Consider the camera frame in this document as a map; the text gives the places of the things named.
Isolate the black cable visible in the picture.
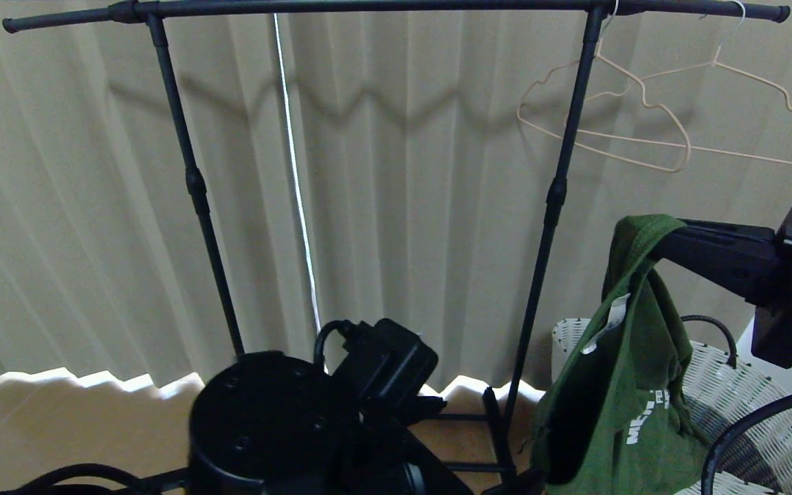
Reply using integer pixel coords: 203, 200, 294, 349
701, 379, 792, 495
0, 463, 190, 495

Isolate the pink clothes hanger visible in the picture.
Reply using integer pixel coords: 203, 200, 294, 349
517, 3, 693, 175
633, 0, 792, 173

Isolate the green printed t-shirt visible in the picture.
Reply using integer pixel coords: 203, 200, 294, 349
529, 214, 714, 495

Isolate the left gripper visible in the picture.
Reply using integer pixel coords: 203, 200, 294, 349
362, 415, 476, 495

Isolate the white laundry basket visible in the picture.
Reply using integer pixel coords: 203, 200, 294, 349
551, 314, 792, 495

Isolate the black clothes rack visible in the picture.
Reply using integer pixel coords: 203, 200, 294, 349
2, 0, 791, 483

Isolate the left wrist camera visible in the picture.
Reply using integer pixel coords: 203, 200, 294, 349
313, 317, 440, 421

